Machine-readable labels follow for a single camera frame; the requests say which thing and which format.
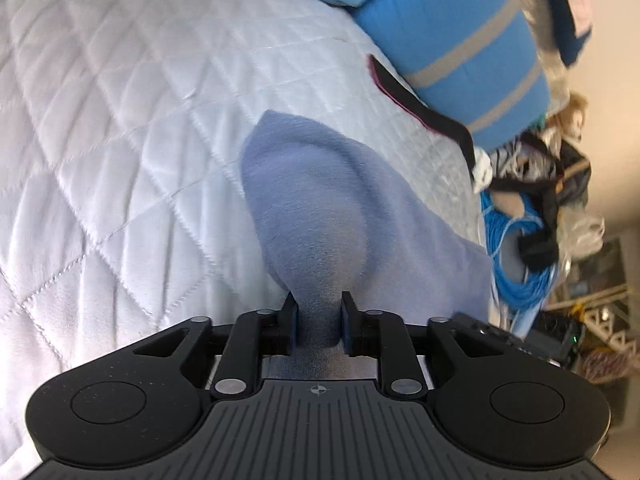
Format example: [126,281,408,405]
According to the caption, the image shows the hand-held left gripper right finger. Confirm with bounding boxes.
[340,291,505,402]

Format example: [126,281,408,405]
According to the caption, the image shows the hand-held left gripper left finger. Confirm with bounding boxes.
[131,291,302,402]

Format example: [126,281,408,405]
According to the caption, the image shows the blue-grey pants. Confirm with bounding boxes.
[240,109,496,381]

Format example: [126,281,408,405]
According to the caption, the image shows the white lattice rack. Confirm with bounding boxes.
[547,282,632,386]

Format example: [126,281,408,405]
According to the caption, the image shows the clear plastic bag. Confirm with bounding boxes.
[555,210,607,263]

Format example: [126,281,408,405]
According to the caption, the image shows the brown teddy bear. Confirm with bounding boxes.
[547,92,591,146]

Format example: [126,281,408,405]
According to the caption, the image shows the quilted grey bedspread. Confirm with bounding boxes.
[0,0,488,480]

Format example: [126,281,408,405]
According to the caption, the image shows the beige satin cover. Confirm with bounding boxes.
[500,0,571,111]

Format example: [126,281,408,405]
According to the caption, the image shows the blue cable coil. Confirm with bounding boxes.
[479,192,560,346]

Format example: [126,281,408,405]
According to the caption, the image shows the black strap with red edge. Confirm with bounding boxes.
[366,53,476,171]

